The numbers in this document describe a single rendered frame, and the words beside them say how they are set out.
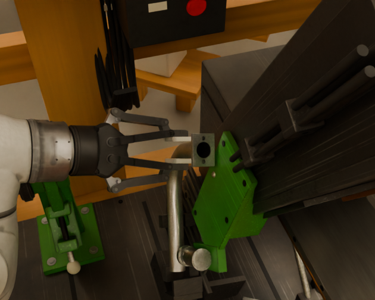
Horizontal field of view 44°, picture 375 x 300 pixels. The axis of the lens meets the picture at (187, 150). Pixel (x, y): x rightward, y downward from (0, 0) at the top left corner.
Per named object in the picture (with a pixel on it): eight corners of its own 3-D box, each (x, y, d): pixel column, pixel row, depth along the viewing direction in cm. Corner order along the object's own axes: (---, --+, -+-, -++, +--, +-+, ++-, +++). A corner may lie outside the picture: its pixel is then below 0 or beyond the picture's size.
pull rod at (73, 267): (83, 274, 96) (77, 260, 91) (69, 278, 95) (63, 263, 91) (78, 252, 99) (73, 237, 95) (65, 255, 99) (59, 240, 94)
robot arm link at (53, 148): (33, 116, 62) (77, 117, 64) (20, 120, 69) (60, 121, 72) (33, 185, 62) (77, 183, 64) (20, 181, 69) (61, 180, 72)
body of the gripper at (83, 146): (74, 181, 65) (135, 178, 70) (74, 120, 65) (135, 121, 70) (60, 178, 72) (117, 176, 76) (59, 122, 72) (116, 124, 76)
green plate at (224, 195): (251, 256, 85) (297, 179, 72) (210, 262, 82) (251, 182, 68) (229, 208, 92) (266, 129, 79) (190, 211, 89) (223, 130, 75)
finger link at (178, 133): (157, 137, 76) (156, 119, 76) (184, 137, 79) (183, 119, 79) (161, 137, 75) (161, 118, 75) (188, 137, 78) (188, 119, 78)
